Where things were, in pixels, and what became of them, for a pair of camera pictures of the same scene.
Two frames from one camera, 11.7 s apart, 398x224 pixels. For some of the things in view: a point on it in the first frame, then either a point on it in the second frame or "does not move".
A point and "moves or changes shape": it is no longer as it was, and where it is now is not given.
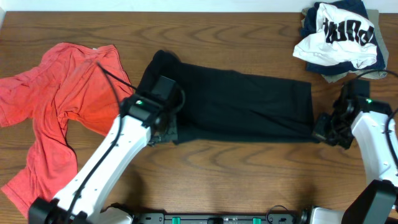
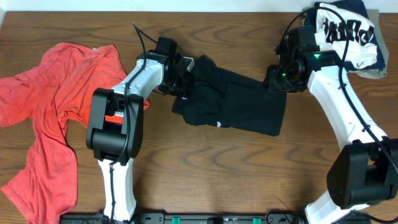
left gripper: [166, 134] → [182, 83]
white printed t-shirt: [340, 38] does not move
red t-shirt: [89, 84] does not move
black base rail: [213, 218] does not move
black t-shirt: [222, 104] moves or changes shape
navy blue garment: [308, 24] does not move
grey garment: [374, 74] does not move
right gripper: [324, 129] → [274, 82]
